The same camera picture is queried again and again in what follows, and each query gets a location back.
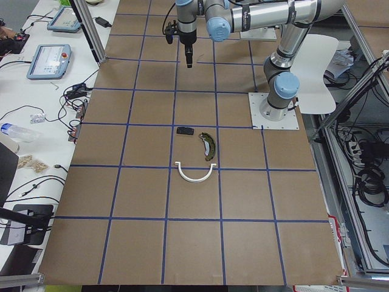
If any far teach pendant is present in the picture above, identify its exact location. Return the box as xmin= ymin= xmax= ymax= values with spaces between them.
xmin=47 ymin=6 xmax=81 ymax=33

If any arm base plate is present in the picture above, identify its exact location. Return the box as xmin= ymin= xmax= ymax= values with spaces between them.
xmin=249 ymin=92 xmax=299 ymax=130

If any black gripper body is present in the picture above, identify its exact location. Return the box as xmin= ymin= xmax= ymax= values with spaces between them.
xmin=179 ymin=30 xmax=196 ymax=56

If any white chair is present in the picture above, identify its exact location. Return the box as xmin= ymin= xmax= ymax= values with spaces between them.
xmin=291 ymin=34 xmax=339 ymax=114

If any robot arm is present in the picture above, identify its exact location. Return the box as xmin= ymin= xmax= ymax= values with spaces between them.
xmin=162 ymin=0 xmax=344 ymax=122

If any near teach pendant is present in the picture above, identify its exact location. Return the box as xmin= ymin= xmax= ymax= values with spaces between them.
xmin=26 ymin=44 xmax=72 ymax=80

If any teach pendant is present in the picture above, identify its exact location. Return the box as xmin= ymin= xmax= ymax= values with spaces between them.
xmin=47 ymin=6 xmax=81 ymax=33
xmin=26 ymin=44 xmax=72 ymax=80

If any plastic water bottle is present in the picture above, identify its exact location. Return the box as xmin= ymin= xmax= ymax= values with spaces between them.
xmin=1 ymin=123 xmax=40 ymax=142

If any olive brake shoe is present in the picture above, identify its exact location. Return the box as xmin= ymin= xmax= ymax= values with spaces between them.
xmin=199 ymin=132 xmax=216 ymax=161

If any black brake pad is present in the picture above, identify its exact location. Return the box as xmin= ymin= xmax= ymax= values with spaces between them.
xmin=176 ymin=127 xmax=195 ymax=136

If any white curved plastic bracket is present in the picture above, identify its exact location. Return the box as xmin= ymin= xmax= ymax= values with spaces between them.
xmin=174 ymin=161 xmax=217 ymax=183

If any aluminium frame post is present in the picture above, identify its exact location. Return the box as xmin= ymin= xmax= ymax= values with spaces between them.
xmin=69 ymin=0 xmax=106 ymax=64

